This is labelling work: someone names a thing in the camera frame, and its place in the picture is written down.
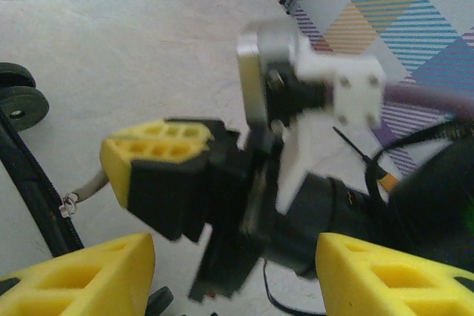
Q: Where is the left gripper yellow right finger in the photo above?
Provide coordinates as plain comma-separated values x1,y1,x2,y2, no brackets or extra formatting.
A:
317,232,474,316

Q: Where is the white hard-shell suitcase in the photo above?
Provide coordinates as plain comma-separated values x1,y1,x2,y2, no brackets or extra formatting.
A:
0,61,112,260

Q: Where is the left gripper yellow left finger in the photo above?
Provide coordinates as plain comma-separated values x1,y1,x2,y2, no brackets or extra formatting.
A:
0,232,156,316

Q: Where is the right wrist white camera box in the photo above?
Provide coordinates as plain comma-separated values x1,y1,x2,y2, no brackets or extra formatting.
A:
236,19,387,217

